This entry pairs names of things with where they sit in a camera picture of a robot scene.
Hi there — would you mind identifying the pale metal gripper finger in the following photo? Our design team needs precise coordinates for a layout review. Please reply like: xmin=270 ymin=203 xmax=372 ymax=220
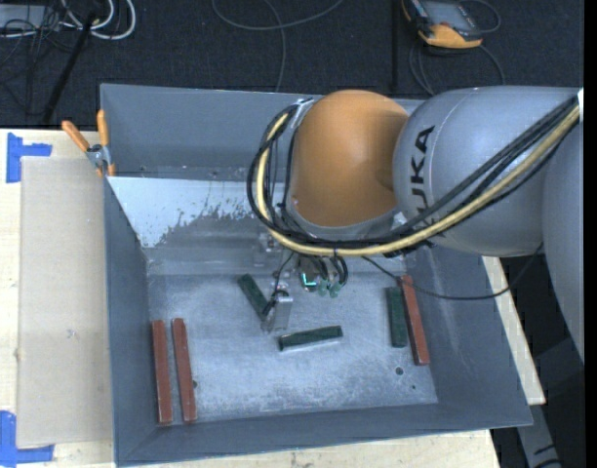
xmin=259 ymin=300 xmax=276 ymax=333
xmin=271 ymin=294 xmax=295 ymax=333

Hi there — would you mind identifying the dark green flat block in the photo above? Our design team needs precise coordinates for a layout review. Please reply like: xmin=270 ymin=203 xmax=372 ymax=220
xmin=385 ymin=286 xmax=410 ymax=349
xmin=237 ymin=273 xmax=271 ymax=321
xmin=277 ymin=325 xmax=344 ymax=353

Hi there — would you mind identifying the grey metal bin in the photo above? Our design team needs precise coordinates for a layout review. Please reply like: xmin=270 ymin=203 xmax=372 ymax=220
xmin=99 ymin=83 xmax=535 ymax=468

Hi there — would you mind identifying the red-brown flat block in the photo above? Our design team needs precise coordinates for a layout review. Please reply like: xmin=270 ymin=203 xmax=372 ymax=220
xmin=150 ymin=319 xmax=175 ymax=426
xmin=397 ymin=274 xmax=432 ymax=368
xmin=170 ymin=317 xmax=199 ymax=425

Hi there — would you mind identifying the pale flat board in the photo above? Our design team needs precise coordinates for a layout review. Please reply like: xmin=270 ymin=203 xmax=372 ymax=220
xmin=15 ymin=156 xmax=115 ymax=450

